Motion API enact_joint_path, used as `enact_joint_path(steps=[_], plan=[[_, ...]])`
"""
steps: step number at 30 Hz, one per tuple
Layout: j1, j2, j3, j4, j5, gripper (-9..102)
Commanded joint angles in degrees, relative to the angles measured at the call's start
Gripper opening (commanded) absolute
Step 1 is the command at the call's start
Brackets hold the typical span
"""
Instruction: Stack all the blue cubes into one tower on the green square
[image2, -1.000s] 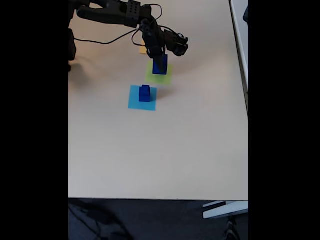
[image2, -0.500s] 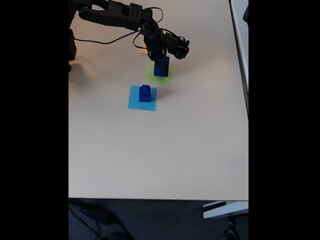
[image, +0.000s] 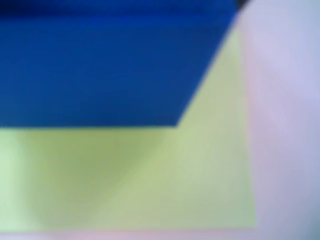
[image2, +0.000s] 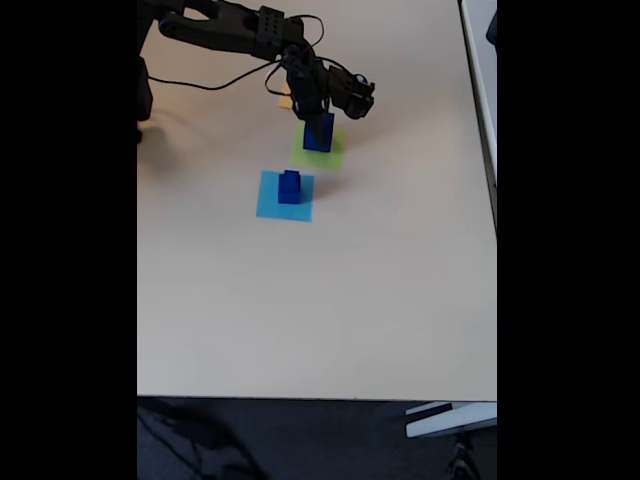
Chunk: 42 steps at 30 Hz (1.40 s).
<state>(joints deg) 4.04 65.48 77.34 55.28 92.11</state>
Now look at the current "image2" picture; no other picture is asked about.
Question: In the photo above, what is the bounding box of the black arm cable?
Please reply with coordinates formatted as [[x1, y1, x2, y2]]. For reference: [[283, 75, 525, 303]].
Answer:
[[264, 14, 326, 100]]

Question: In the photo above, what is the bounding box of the green paper square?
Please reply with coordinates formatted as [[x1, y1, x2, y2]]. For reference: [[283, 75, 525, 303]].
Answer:
[[290, 123, 347, 172]]

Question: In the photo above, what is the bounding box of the white neighbouring table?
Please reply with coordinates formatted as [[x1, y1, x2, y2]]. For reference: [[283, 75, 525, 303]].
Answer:
[[458, 0, 498, 234]]

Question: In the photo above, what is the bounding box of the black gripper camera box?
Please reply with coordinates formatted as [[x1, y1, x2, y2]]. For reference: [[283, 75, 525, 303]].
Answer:
[[327, 67, 377, 121]]

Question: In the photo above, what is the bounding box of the light blue paper square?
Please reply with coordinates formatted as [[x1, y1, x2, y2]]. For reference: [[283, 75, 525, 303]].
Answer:
[[255, 169, 316, 224]]

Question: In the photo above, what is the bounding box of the large blue cube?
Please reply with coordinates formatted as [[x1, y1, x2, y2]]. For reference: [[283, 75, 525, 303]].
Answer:
[[302, 112, 336, 153]]

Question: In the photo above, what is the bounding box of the medium blue cube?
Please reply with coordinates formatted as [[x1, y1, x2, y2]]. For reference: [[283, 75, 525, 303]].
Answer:
[[277, 180, 302, 206]]

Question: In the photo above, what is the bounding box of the white table foot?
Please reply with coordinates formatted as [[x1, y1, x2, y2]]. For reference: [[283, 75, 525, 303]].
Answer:
[[404, 400, 498, 440]]

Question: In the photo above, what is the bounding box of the black floor cable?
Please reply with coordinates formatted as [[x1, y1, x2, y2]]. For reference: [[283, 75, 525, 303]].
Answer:
[[137, 403, 264, 480]]

